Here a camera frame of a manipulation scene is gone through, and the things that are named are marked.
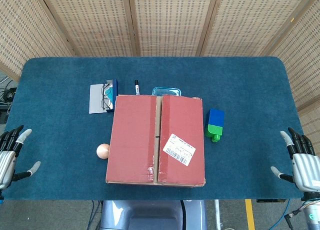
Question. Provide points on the white table leg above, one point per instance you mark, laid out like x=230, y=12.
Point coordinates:
x=217, y=215

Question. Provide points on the red cardboard box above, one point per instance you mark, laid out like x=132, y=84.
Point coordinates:
x=135, y=139

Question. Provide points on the blue eyeglasses case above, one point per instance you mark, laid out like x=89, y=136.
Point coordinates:
x=115, y=89

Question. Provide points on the wooden ball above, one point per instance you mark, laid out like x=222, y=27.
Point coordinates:
x=102, y=151

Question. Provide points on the blue and green toy block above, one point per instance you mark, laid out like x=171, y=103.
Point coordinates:
x=215, y=121

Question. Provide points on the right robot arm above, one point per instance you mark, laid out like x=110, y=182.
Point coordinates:
x=312, y=210

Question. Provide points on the black-capped marker pen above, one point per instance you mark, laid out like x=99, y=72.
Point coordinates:
x=137, y=87

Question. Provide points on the woven folding screen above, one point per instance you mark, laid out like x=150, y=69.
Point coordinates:
x=170, y=22

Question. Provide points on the teal plastic tray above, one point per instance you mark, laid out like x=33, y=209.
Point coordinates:
x=166, y=91

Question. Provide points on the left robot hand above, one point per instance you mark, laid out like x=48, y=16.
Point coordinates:
x=7, y=162

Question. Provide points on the black-rimmed eyeglasses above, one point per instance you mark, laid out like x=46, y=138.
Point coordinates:
x=107, y=96

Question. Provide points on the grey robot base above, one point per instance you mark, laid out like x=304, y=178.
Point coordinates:
x=152, y=215

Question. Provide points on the blue carpet table mat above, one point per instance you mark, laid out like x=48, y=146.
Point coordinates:
x=62, y=129

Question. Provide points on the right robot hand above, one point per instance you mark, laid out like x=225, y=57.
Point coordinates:
x=305, y=170

